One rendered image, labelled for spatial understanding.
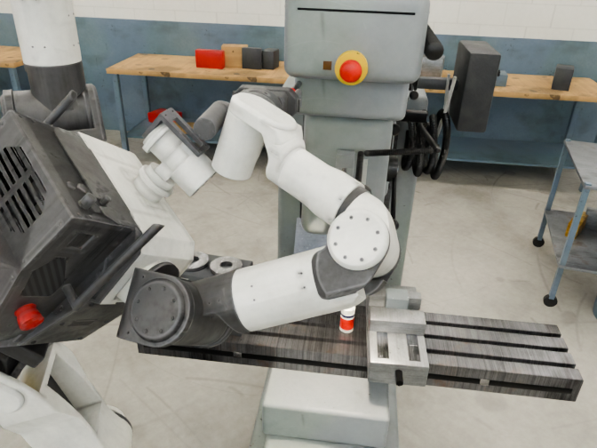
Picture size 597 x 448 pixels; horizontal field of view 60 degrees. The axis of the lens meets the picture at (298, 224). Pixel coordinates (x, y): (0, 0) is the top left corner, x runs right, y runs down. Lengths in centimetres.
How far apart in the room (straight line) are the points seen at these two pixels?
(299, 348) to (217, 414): 118
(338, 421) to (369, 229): 90
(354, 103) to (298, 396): 79
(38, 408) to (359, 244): 66
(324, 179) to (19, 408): 66
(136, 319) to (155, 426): 191
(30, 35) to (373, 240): 62
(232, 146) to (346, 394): 90
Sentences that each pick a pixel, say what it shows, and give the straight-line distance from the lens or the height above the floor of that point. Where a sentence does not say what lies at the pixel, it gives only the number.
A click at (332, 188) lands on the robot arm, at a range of 69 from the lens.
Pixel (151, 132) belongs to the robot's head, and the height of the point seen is 170.
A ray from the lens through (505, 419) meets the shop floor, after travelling 280.
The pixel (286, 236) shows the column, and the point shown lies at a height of 104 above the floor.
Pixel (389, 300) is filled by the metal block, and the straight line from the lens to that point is 147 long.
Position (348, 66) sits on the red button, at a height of 177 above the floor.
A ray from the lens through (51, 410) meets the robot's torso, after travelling 106.
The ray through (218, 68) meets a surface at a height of 89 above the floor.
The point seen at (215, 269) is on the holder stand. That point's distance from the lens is 145.
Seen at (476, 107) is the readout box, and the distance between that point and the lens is 149.
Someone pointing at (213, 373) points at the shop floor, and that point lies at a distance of 280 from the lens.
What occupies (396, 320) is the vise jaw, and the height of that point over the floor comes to 107.
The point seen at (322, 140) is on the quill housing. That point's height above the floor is 157.
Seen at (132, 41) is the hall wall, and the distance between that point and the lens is 598.
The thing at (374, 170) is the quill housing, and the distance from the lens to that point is 121.
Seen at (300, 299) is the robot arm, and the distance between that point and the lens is 68.
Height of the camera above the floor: 196
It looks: 29 degrees down
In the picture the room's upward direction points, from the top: 2 degrees clockwise
